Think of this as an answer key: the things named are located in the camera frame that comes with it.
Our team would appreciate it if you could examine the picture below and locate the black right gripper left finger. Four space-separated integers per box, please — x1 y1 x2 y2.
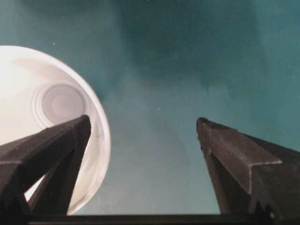
0 115 91 216

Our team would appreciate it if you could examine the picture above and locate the white paper cup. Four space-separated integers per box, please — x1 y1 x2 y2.
0 45 111 215

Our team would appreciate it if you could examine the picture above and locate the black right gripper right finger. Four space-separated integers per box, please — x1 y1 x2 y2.
196 117 300 216

